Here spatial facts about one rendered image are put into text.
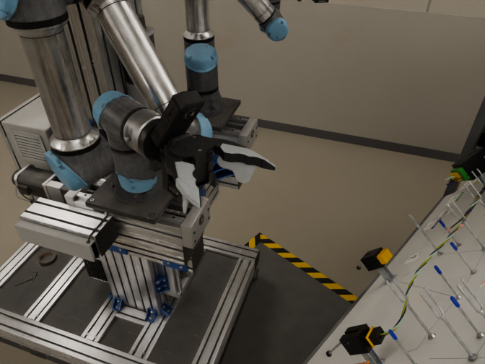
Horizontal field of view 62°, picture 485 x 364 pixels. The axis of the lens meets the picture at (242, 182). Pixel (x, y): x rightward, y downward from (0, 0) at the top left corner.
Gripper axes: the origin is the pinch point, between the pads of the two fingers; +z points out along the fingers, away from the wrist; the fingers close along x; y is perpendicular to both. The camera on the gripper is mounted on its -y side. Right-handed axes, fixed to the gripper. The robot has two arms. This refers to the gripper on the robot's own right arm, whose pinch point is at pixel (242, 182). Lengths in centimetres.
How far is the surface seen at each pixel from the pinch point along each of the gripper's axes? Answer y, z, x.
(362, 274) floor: 140, -24, -146
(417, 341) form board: 39, 25, -32
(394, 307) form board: 50, 16, -47
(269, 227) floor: 141, -89, -136
